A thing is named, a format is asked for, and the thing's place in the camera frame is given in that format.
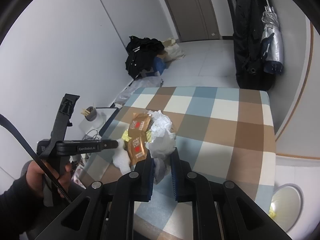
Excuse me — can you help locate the brown door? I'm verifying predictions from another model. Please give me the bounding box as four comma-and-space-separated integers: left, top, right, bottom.
165, 0, 221, 42

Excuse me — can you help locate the checkered tablecloth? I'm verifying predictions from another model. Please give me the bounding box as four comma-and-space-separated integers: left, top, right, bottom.
80, 87, 276, 239

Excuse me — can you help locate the gold snack packet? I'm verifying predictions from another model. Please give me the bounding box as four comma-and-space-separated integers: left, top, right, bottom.
128, 113, 151, 138
127, 133, 148, 166

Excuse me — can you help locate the gold snack packet upper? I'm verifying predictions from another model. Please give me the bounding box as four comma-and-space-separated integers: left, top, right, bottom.
128, 113, 151, 138

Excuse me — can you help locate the dark sleeve forearm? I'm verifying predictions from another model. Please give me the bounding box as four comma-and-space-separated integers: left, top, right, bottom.
1, 175, 68, 239

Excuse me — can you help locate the gold snack packet lower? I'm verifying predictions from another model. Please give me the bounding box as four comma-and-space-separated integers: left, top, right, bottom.
127, 133, 148, 166

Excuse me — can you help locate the blue bag on floor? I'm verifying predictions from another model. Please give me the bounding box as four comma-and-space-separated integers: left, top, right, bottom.
140, 57, 166, 77

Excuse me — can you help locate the white trash bin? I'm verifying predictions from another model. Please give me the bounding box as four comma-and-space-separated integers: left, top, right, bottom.
268, 184, 304, 233

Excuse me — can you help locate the silver folded umbrella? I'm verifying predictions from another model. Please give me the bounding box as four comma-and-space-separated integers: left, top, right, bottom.
261, 0, 284, 75

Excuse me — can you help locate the yellow snack bag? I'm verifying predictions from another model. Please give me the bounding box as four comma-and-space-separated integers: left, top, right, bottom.
121, 130, 131, 142

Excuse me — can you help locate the white tissue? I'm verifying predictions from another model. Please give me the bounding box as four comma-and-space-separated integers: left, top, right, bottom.
145, 111, 176, 184

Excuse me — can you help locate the black cable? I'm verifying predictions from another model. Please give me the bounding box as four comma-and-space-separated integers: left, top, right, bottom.
0, 113, 73, 204

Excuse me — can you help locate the white foam piece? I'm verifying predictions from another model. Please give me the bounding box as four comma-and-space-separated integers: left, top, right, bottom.
112, 139, 131, 175

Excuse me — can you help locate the white plastic bag on floor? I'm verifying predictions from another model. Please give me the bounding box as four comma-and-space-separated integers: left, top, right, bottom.
114, 76, 163, 105

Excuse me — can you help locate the black hanging coat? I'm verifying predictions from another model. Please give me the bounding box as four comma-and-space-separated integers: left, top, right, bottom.
233, 0, 276, 91

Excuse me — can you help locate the person's left hand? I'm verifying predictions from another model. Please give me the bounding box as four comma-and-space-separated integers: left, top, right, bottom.
25, 161, 72, 197

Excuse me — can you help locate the beige tote bag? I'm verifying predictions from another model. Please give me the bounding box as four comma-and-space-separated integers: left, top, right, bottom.
162, 38, 185, 62

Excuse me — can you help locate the white box side table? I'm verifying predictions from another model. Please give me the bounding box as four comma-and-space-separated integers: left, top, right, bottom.
70, 107, 119, 189

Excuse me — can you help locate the black bag on floor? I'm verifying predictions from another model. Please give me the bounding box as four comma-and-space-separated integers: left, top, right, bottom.
125, 36, 164, 80

